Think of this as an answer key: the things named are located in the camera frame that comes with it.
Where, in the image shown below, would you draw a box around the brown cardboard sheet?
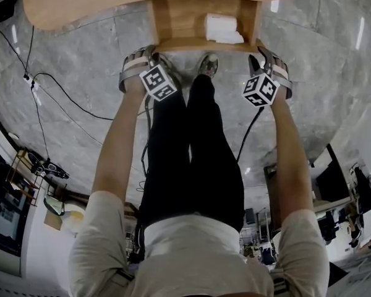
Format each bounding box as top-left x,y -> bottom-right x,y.
43,210 -> 64,232

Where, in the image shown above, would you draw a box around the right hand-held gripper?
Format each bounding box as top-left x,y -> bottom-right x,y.
241,46 -> 294,108

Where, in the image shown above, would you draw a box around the person's beige shirt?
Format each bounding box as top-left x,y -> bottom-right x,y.
67,190 -> 331,297

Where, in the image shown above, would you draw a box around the blue framed glass partition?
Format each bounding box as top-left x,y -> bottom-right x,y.
0,140 -> 32,257

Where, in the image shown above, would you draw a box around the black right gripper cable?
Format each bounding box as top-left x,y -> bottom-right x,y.
236,106 -> 264,163

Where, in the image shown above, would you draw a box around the person's right forearm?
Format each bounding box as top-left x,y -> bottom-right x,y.
269,97 -> 315,218

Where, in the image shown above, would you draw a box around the long black floor cable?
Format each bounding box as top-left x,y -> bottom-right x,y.
0,22 -> 29,79

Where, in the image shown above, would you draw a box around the white power strip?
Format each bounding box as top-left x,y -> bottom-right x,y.
22,74 -> 43,106

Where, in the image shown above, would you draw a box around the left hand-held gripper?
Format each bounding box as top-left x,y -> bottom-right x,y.
119,44 -> 178,103

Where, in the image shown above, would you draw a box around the black looped floor cable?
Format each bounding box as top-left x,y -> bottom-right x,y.
33,72 -> 115,121

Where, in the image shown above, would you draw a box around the black desk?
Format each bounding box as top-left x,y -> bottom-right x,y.
263,143 -> 355,229

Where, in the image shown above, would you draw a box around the person's black trousers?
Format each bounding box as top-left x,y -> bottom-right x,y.
138,74 -> 245,230

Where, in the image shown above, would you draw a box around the wooden drawer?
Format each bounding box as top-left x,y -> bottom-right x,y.
147,0 -> 267,54

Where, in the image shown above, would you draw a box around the green bag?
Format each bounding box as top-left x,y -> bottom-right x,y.
43,194 -> 66,217

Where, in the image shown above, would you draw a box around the person's left forearm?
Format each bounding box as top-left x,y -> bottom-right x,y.
91,80 -> 155,202

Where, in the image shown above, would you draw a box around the person's right shoe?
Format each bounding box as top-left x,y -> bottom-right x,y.
197,52 -> 220,80

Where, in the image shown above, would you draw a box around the white folded cloth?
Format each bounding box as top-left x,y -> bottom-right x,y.
202,12 -> 245,45

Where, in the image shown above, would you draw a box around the black device with cables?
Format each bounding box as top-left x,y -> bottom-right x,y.
27,152 -> 70,180

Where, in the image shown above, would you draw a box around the orange metal rack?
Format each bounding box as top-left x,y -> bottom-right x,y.
6,148 -> 40,209

